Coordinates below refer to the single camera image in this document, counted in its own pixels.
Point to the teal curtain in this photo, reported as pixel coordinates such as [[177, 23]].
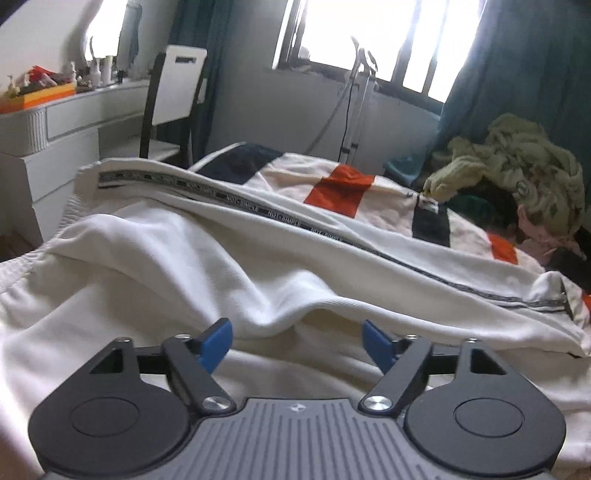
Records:
[[198, 69], [521, 64]]

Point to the olive green clothes pile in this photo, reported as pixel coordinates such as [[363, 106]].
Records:
[[517, 161]]

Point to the patchwork bed blanket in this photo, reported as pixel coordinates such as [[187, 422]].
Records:
[[364, 194]]

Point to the orange box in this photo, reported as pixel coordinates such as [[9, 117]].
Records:
[[39, 98]]

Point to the dark clothes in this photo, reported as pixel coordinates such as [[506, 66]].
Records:
[[498, 212]]

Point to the white track pants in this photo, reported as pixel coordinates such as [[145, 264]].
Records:
[[221, 258]]

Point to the teal plastic basket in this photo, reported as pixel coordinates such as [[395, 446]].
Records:
[[402, 167]]

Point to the white and black chair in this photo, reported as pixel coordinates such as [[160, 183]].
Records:
[[173, 92]]

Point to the window frame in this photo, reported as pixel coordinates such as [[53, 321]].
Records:
[[369, 41]]

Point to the garment steamer stand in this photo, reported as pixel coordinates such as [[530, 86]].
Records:
[[358, 101]]

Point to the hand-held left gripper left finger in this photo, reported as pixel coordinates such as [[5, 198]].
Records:
[[217, 342]]

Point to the white dressing table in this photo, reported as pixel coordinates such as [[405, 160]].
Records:
[[51, 134]]

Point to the white bottle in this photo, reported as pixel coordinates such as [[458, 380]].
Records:
[[95, 74]]

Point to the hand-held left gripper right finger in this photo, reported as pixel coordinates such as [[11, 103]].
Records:
[[375, 345]]

